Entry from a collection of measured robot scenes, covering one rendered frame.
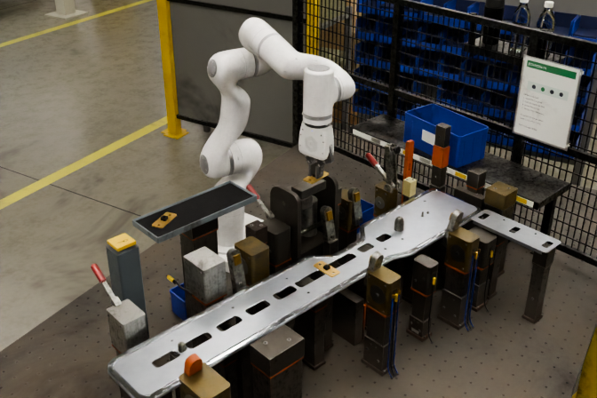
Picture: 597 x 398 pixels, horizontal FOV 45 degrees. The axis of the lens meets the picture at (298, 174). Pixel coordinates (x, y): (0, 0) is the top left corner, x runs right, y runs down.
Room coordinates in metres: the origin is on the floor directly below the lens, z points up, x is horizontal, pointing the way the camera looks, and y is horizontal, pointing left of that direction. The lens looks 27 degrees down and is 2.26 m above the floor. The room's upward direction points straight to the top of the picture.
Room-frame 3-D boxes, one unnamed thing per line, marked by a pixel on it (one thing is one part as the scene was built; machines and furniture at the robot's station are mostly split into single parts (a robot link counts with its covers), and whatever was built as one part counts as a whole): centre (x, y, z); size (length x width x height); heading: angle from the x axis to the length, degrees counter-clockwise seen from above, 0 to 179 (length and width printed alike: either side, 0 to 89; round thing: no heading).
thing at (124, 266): (1.71, 0.50, 0.92); 0.08 x 0.08 x 0.44; 43
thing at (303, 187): (2.01, -0.02, 0.95); 0.18 x 0.13 x 0.49; 133
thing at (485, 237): (2.01, -0.62, 0.84); 0.12 x 0.07 x 0.28; 43
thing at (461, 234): (1.92, -0.54, 0.87); 0.12 x 0.07 x 0.35; 43
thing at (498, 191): (2.21, -0.72, 0.88); 0.08 x 0.08 x 0.36; 43
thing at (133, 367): (1.78, -0.08, 1.00); 1.38 x 0.22 x 0.02; 133
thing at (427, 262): (1.85, -0.41, 0.84); 0.10 x 0.05 x 0.29; 43
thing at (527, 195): (2.56, -0.61, 1.02); 0.90 x 0.22 x 0.03; 43
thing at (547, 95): (2.42, -0.90, 1.30); 0.23 x 0.02 x 0.31; 43
